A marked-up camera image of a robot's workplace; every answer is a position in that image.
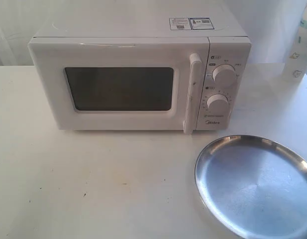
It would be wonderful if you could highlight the white microwave door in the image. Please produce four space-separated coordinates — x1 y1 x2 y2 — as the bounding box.
28 37 210 134

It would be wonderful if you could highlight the white microwave oven body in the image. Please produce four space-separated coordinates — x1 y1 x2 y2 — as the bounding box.
34 9 251 131

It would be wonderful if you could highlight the lower white control knob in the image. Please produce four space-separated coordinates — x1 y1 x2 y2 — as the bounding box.
206 94 229 113

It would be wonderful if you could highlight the white control knob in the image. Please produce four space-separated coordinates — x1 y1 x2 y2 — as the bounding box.
212 64 237 86
206 94 229 113

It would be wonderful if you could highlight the upper white control knob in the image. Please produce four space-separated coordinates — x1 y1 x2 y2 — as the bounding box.
212 64 237 86

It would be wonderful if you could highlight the blue white label sticker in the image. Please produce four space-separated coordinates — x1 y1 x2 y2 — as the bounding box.
169 17 214 30

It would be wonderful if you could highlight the round stainless steel plate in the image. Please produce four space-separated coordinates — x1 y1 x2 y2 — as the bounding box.
195 135 307 239

